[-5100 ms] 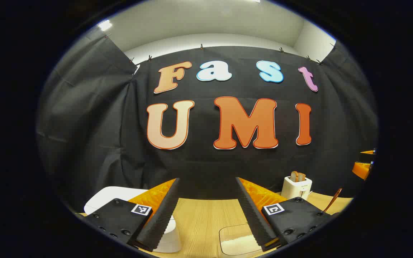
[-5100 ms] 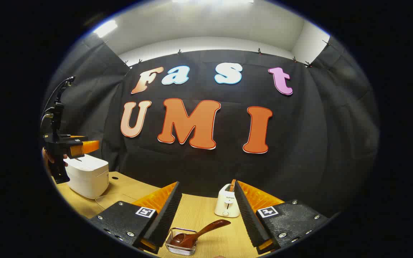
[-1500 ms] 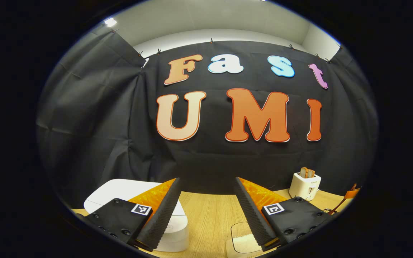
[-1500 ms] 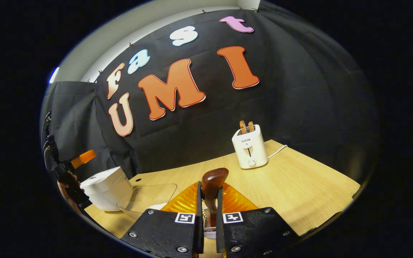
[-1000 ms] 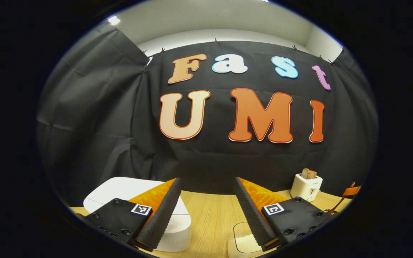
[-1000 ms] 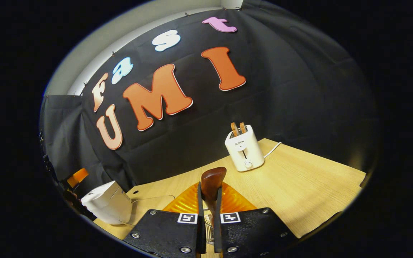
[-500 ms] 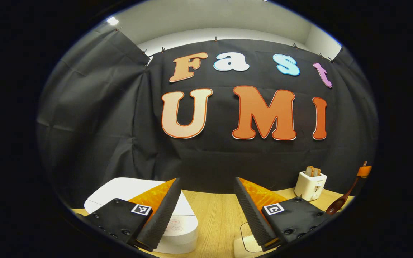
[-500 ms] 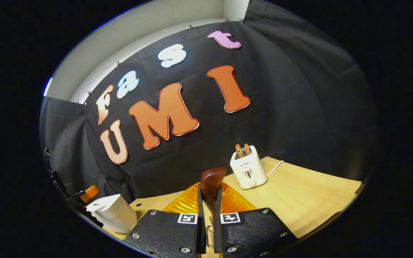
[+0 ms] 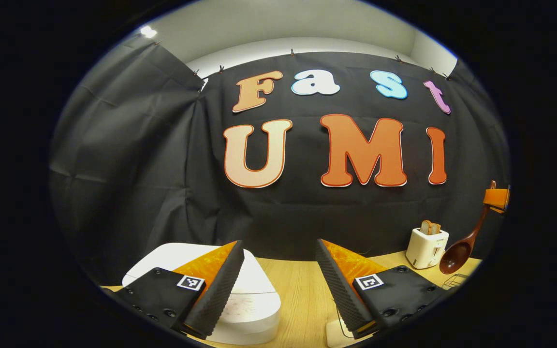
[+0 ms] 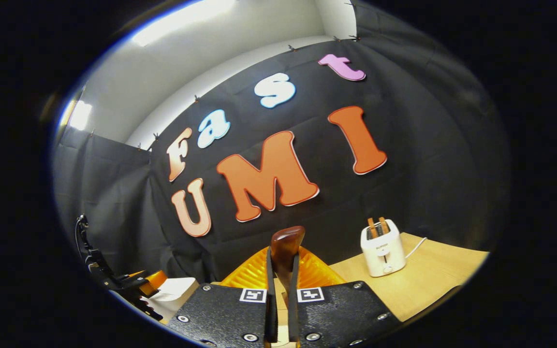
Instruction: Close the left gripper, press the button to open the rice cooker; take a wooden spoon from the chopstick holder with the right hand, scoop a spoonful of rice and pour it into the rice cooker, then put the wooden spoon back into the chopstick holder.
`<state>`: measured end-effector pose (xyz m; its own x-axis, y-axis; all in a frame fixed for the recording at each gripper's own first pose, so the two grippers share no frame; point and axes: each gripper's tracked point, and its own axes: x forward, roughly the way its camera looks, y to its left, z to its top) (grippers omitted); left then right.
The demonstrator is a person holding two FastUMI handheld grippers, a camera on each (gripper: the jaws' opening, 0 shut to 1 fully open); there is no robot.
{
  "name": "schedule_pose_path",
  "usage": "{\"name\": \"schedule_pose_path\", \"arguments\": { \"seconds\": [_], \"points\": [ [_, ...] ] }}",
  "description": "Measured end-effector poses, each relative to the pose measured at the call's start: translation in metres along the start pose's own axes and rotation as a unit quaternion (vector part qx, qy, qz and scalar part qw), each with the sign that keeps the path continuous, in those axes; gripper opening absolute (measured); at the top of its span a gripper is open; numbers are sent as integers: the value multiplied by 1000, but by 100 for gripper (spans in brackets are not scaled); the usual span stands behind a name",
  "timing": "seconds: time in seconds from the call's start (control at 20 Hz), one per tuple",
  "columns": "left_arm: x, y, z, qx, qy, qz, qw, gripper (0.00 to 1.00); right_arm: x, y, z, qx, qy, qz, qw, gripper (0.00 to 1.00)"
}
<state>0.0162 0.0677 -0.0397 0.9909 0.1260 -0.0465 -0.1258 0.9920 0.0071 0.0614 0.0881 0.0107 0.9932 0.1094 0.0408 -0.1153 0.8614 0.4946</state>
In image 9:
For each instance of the ceiling light panel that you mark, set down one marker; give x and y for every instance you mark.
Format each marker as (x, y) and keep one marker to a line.
(148, 32)

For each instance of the brown wooden spoon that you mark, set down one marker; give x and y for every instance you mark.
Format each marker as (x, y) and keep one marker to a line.
(455, 256)

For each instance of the white toaster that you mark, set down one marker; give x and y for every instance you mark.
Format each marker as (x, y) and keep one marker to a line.
(423, 251)

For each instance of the black backdrop cloth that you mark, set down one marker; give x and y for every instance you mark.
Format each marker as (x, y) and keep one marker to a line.
(128, 159)

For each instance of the white rice cooker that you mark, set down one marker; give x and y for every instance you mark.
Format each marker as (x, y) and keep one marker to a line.
(254, 299)

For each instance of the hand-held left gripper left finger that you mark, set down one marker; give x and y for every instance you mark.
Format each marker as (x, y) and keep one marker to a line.
(215, 295)

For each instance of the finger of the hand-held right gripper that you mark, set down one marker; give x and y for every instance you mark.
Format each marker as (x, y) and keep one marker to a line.
(496, 197)

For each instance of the clear plastic rice container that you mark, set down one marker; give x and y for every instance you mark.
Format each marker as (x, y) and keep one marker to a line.
(336, 336)

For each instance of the toasted bread slice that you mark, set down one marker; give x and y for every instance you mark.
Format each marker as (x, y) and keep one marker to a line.
(436, 228)
(425, 227)

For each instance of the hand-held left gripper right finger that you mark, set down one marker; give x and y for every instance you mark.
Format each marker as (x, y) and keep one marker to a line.
(344, 295)

